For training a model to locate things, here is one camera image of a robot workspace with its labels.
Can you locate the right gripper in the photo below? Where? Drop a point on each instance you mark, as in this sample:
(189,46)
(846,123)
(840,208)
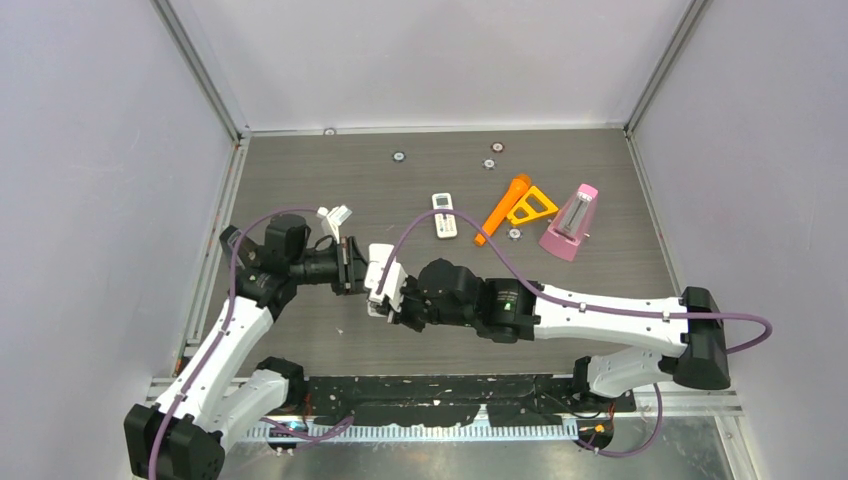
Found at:
(402,315)

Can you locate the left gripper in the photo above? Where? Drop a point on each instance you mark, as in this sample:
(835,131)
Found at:
(351,268)

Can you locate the white beige remote control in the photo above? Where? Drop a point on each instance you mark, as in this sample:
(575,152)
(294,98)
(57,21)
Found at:
(445,223)

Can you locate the white grey remote control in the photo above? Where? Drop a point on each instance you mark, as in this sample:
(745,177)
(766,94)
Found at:
(377,309)

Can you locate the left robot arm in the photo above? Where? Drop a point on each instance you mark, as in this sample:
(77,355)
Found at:
(190,428)

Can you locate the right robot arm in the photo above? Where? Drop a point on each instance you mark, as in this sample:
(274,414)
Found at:
(678,339)

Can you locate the transparent black metronome cover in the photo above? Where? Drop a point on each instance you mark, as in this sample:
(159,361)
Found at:
(240,250)

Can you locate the grey poker chip lower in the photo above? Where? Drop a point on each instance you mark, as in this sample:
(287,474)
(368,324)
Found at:
(514,234)

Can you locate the yellow triangle ruler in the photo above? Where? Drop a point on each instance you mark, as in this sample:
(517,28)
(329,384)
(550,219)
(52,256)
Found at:
(532,206)

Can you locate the pink metronome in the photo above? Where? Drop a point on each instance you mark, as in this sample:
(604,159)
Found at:
(565,234)

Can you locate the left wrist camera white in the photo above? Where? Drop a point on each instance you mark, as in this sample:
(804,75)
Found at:
(331,220)

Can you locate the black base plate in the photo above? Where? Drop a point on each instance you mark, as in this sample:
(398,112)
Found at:
(452,400)

